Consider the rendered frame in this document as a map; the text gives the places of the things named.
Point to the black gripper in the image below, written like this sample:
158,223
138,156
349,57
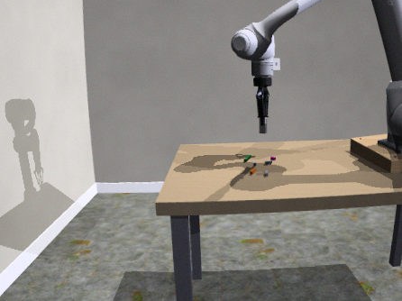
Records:
262,101

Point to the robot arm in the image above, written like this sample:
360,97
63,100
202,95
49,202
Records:
251,42

